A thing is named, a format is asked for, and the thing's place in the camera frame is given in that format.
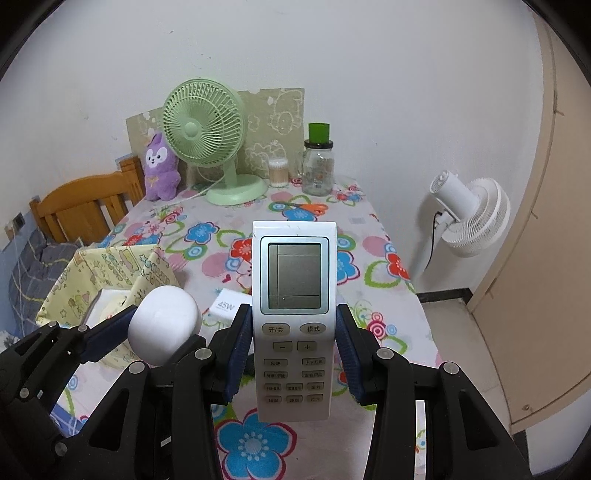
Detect purple plush toy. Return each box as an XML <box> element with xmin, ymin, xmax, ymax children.
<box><xmin>144</xmin><ymin>131</ymin><xmax>180</xmax><ymax>201</ymax></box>

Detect white 45W charger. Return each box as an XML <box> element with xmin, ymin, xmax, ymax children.
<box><xmin>202</xmin><ymin>289</ymin><xmax>252</xmax><ymax>328</ymax></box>

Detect floral tablecloth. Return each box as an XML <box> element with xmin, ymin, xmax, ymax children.
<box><xmin>50</xmin><ymin>181</ymin><xmax>440</xmax><ymax>480</ymax></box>

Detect yellow fabric storage box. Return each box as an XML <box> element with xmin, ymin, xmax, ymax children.
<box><xmin>35</xmin><ymin>244</ymin><xmax>181</xmax><ymax>370</ymax></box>

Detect orange handled scissors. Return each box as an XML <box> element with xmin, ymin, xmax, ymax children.
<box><xmin>286</xmin><ymin>202</ymin><xmax>328</xmax><ymax>216</ymax></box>

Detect green desk fan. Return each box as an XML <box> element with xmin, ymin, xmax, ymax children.
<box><xmin>161</xmin><ymin>78</ymin><xmax>267</xmax><ymax>206</ymax></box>

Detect beige door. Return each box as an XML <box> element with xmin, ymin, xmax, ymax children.
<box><xmin>469</xmin><ymin>18</ymin><xmax>590</xmax><ymax>433</ymax></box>

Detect grey plaid bedding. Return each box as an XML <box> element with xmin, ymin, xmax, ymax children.
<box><xmin>8</xmin><ymin>229</ymin><xmax>79</xmax><ymax>338</ymax></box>

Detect glass jar green lid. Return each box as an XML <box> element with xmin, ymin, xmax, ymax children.
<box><xmin>301</xmin><ymin>123</ymin><xmax>335</xmax><ymax>197</ymax></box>

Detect white standing fan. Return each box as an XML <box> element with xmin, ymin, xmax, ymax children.
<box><xmin>409</xmin><ymin>170</ymin><xmax>511</xmax><ymax>280</ymax></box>

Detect cotton swab container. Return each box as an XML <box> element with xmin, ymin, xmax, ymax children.
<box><xmin>267</xmin><ymin>157</ymin><xmax>290</xmax><ymax>188</ymax></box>

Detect cream round bunny mirror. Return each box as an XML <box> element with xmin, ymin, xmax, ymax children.
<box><xmin>127</xmin><ymin>285</ymin><xmax>202</xmax><ymax>366</ymax></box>

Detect wooden chair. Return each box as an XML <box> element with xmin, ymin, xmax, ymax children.
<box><xmin>29</xmin><ymin>156</ymin><xmax>145</xmax><ymax>244</ymax></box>

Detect white remote control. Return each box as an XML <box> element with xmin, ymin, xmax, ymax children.
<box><xmin>252</xmin><ymin>221</ymin><xmax>338</xmax><ymax>423</ymax></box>

